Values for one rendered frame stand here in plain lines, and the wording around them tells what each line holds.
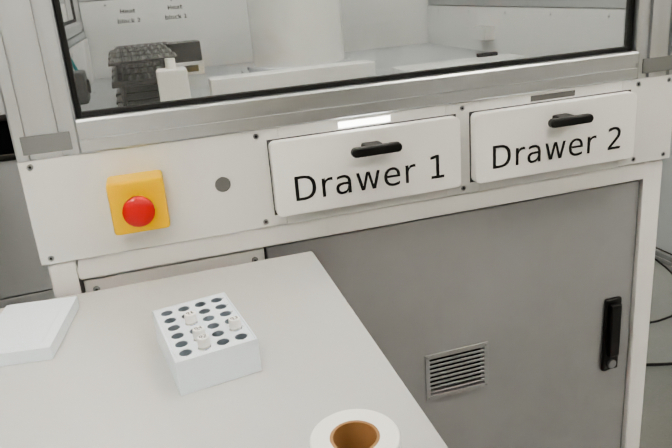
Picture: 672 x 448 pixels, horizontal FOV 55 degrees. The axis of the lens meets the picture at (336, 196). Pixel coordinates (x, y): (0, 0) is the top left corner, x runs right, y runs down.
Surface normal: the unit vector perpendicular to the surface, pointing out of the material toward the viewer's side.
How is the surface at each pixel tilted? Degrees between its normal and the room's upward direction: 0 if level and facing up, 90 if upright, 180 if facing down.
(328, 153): 90
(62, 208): 90
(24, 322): 0
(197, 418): 0
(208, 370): 90
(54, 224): 90
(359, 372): 0
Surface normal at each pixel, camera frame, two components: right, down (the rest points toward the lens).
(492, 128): 0.28, 0.28
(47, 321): -0.07, -0.95
